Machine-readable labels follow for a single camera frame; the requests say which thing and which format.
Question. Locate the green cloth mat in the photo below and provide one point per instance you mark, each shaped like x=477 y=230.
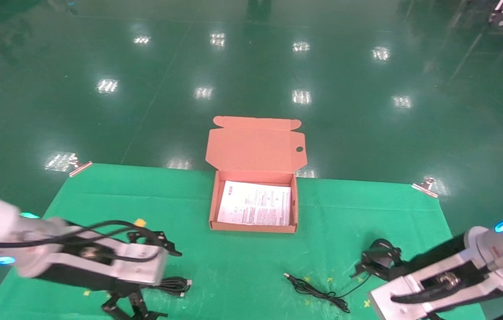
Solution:
x=256 y=266

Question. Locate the silver binder clip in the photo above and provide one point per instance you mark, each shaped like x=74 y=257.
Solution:
x=80 y=168
x=425 y=187

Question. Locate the open brown cardboard box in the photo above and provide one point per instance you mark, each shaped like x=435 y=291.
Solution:
x=256 y=146

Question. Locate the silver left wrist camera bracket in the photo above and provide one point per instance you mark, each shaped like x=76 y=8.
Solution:
x=138 y=264

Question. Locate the white printed paper sheet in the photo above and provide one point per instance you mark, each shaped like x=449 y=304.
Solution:
x=256 y=204

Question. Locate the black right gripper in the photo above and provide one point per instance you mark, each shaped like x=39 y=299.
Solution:
x=438 y=257

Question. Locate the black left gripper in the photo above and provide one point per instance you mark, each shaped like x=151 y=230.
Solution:
x=78 y=278

